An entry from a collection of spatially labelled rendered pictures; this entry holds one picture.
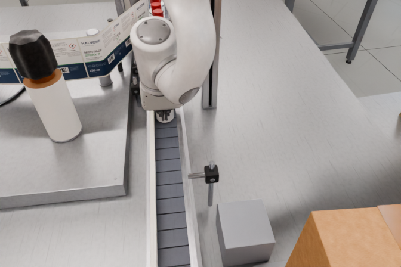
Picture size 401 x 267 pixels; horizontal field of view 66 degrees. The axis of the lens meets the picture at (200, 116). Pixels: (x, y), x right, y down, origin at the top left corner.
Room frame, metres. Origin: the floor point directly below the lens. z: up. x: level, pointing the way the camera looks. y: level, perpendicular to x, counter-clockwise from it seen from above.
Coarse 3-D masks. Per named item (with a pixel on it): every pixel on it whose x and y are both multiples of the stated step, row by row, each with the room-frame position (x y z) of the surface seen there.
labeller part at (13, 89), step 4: (0, 88) 0.79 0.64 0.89; (4, 88) 0.79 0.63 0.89; (8, 88) 0.79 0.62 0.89; (12, 88) 0.79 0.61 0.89; (16, 88) 0.79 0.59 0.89; (20, 88) 0.79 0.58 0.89; (0, 92) 0.77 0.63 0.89; (4, 92) 0.77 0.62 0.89; (8, 92) 0.77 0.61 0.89; (12, 92) 0.77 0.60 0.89; (16, 92) 0.77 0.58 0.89; (0, 96) 0.75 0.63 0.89; (4, 96) 0.75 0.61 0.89; (8, 96) 0.75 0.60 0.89; (12, 96) 0.75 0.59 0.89; (0, 100) 0.73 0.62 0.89; (4, 100) 0.73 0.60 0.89; (0, 104) 0.71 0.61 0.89
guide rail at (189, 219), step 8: (176, 112) 0.60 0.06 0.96; (184, 152) 0.46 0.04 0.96; (184, 160) 0.44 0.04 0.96; (184, 168) 0.41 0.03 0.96; (184, 176) 0.39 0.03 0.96; (184, 184) 0.37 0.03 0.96; (184, 192) 0.35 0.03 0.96; (184, 200) 0.33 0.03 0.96; (192, 224) 0.28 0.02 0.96; (192, 232) 0.27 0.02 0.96; (192, 240) 0.25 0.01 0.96; (192, 248) 0.24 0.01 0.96; (192, 256) 0.22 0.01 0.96; (192, 264) 0.21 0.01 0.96
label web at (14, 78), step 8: (0, 48) 0.77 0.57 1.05; (0, 56) 0.77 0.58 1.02; (8, 56) 0.77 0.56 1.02; (0, 64) 0.77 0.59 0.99; (8, 64) 0.77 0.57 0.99; (0, 72) 0.77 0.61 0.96; (8, 72) 0.77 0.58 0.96; (16, 72) 0.77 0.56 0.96; (0, 80) 0.77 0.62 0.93; (8, 80) 0.77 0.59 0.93; (16, 80) 0.77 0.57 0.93
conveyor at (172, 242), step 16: (160, 128) 0.62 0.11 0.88; (176, 128) 0.62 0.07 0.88; (160, 144) 0.56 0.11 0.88; (176, 144) 0.56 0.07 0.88; (160, 160) 0.50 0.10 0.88; (176, 160) 0.50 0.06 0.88; (160, 176) 0.45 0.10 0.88; (176, 176) 0.45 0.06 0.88; (160, 192) 0.41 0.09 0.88; (176, 192) 0.41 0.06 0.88; (160, 208) 0.37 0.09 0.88; (176, 208) 0.37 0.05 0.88; (160, 224) 0.33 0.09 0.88; (176, 224) 0.33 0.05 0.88; (160, 240) 0.29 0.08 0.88; (176, 240) 0.29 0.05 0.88; (160, 256) 0.26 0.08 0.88; (176, 256) 0.26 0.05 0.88
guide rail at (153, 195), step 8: (152, 112) 0.65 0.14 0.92; (152, 120) 0.61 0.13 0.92; (152, 128) 0.58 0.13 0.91; (152, 136) 0.55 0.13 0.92; (152, 144) 0.53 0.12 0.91; (152, 152) 0.50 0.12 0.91; (152, 160) 0.47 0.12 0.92; (152, 168) 0.45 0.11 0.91; (152, 176) 0.43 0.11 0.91; (152, 184) 0.41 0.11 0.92; (152, 192) 0.38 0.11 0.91; (152, 200) 0.36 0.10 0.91; (152, 208) 0.34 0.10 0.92; (152, 216) 0.33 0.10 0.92; (152, 224) 0.31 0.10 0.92; (152, 232) 0.29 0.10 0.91; (152, 240) 0.27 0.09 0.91; (152, 248) 0.26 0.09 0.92; (152, 256) 0.24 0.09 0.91; (152, 264) 0.23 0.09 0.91
